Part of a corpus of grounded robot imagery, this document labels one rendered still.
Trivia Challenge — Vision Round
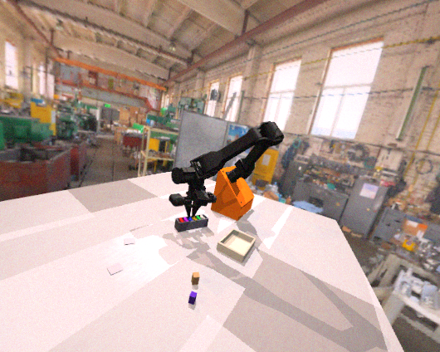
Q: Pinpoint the small purple block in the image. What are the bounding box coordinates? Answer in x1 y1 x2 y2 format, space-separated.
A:
188 291 197 305

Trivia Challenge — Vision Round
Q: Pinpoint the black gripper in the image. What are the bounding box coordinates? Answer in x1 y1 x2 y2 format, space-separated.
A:
169 183 206 218

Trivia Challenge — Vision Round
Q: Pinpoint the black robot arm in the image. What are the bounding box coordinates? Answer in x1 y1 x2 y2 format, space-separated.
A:
171 121 284 207

